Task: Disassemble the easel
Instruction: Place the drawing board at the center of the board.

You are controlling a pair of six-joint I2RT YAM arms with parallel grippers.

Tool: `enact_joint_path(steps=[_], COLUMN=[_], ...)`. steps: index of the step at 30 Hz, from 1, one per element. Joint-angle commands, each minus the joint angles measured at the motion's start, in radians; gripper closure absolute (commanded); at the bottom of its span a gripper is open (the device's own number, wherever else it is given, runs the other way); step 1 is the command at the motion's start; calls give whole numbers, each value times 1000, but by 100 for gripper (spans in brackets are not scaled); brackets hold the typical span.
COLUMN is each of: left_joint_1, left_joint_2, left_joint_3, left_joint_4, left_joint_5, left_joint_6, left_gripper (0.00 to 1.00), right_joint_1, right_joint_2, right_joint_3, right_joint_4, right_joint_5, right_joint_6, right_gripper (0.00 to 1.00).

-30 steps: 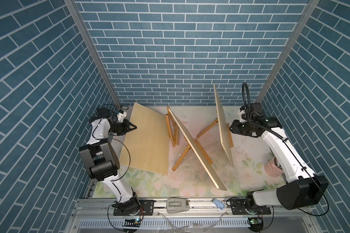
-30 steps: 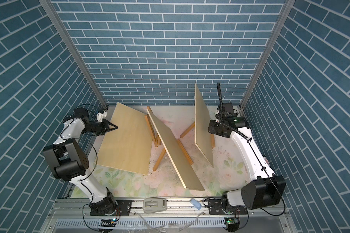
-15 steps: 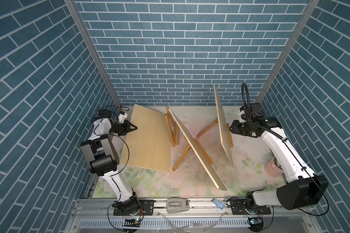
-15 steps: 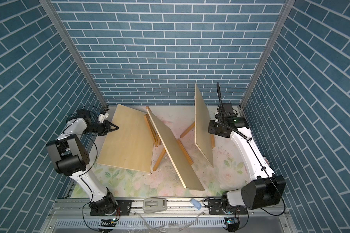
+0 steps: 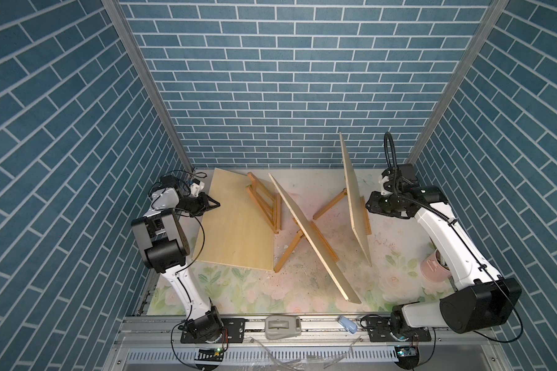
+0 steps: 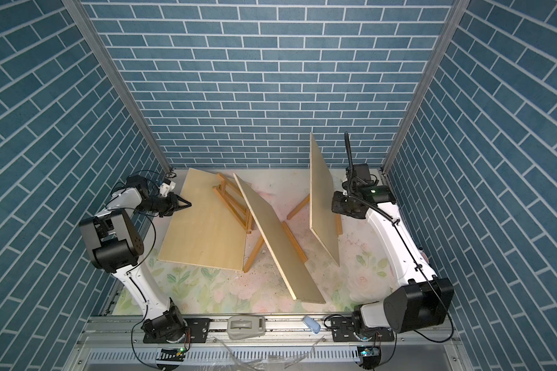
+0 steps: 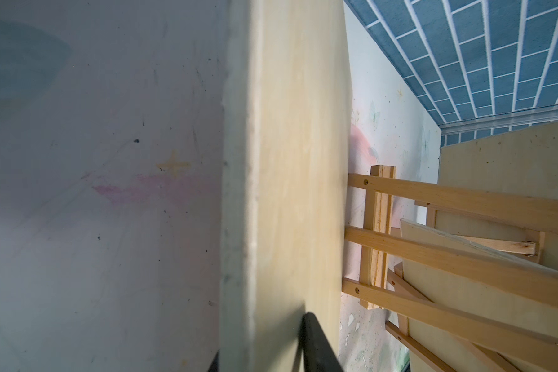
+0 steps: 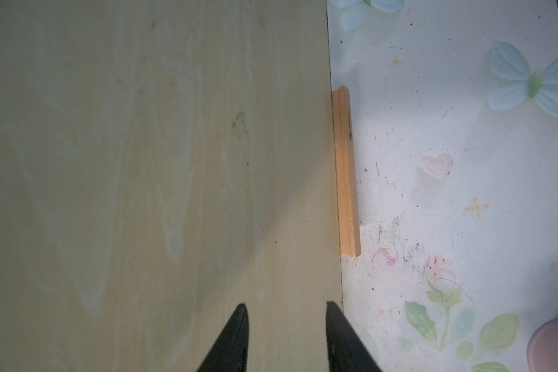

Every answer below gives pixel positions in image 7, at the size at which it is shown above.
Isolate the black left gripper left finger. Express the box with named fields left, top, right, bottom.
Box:
left=208, top=353, right=219, bottom=372

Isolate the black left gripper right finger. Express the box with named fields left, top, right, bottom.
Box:
left=300, top=312, right=343, bottom=372

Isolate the wooden easel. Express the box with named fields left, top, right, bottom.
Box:
left=390, top=220, right=546, bottom=264
left=342, top=174, right=558, bottom=371

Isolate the plywood board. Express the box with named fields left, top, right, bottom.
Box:
left=219, top=1, right=352, bottom=371
left=435, top=122, right=558, bottom=270
left=401, top=219, right=558, bottom=371

